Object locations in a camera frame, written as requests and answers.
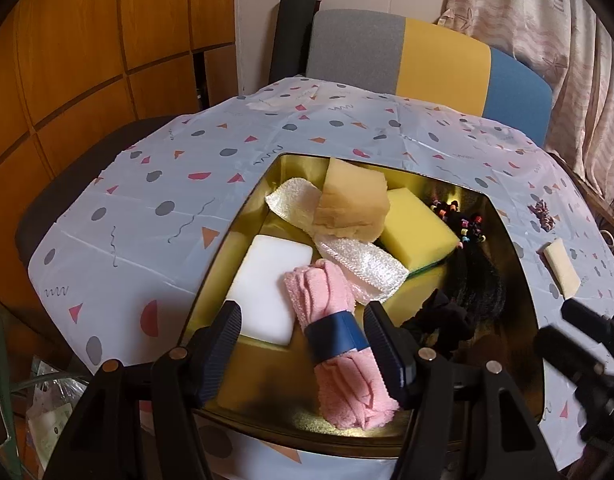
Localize gold metal tray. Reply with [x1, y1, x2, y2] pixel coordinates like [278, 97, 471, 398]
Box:
[185, 154, 546, 457]

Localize yellow sponge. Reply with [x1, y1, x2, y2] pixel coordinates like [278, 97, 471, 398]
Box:
[380, 188, 459, 273]

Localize patterned light blue tablecloth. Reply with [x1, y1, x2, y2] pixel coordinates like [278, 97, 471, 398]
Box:
[28, 77, 614, 370]

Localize black scrunchie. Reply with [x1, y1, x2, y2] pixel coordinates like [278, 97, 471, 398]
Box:
[400, 289, 475, 359]

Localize cream waffle cloth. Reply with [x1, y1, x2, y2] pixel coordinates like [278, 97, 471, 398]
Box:
[542, 238, 581, 300]

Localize white melamine sponge block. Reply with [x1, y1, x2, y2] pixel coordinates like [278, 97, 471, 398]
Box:
[226, 234, 313, 347]

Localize white glittery cloth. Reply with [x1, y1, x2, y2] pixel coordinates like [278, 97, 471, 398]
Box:
[265, 178, 409, 306]

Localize tricolour fabric chair back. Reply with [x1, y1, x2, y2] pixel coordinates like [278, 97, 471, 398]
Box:
[307, 9, 552, 146]

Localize black foam roll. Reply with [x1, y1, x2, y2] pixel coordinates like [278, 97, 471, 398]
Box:
[269, 0, 320, 84]

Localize pink towel with blue band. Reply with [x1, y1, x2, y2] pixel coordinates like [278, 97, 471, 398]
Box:
[284, 259, 399, 430]

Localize beige patterned curtain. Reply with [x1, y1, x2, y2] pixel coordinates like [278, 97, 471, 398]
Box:
[439, 0, 614, 200]

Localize colourful beaded hair tie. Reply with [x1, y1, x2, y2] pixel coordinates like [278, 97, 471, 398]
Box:
[428, 199, 488, 246]

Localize tan chamois cloth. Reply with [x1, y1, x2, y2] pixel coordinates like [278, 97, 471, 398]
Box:
[313, 158, 391, 243]

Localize wooden panel wardrobe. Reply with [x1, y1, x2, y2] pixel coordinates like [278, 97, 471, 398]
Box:
[0, 0, 239, 351]

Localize plastic bags on floor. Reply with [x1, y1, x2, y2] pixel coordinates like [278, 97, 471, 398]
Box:
[0, 309, 88, 480]

